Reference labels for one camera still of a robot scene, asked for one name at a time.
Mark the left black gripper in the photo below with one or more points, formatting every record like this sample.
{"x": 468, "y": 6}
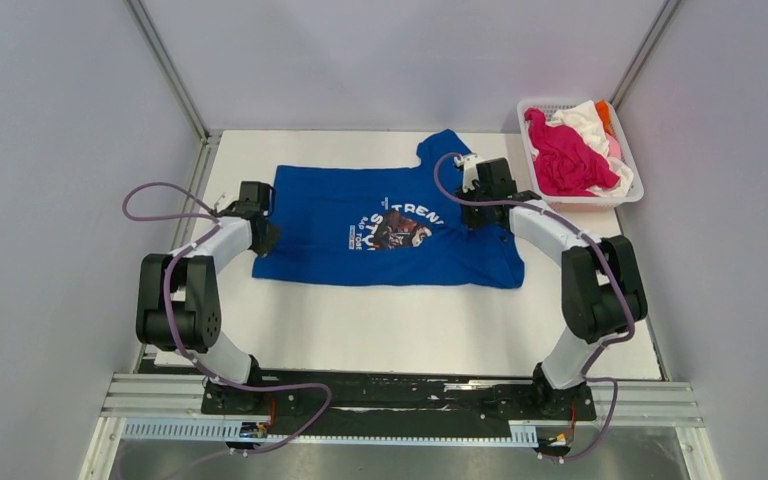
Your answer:
{"x": 265, "y": 247}

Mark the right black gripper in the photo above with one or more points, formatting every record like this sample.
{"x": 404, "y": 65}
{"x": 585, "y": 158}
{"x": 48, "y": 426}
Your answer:
{"x": 473, "y": 222}

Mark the blue graphic t-shirt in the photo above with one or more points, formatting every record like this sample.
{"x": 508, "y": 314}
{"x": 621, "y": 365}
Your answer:
{"x": 385, "y": 226}

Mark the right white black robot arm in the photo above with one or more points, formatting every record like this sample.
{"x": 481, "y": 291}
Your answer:
{"x": 602, "y": 295}

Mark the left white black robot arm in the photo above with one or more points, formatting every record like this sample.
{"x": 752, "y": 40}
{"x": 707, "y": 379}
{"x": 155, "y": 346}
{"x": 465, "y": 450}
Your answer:
{"x": 178, "y": 302}

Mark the white plastic laundry basket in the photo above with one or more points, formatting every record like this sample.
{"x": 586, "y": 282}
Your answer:
{"x": 577, "y": 203}

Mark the magenta t-shirt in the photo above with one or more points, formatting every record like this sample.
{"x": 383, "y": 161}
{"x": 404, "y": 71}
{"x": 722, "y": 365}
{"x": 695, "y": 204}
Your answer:
{"x": 565, "y": 165}

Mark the white t-shirt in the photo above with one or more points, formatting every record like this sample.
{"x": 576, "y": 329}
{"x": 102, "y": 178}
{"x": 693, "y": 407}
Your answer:
{"x": 584, "y": 120}

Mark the pink t-shirt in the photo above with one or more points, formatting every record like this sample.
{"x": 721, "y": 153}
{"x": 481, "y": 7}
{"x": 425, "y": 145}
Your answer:
{"x": 614, "y": 148}

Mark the orange t-shirt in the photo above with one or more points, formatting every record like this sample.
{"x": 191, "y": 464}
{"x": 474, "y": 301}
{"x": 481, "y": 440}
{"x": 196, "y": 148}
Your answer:
{"x": 603, "y": 109}

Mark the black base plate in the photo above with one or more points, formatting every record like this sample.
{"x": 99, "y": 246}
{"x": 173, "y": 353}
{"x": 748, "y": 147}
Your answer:
{"x": 369, "y": 403}

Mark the white slotted cable duct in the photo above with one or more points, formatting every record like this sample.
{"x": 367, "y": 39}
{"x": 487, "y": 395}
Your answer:
{"x": 514, "y": 435}

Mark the aluminium frame rail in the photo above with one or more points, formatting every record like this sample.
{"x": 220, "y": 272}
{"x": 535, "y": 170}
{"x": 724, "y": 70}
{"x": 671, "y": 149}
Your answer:
{"x": 619, "y": 405}

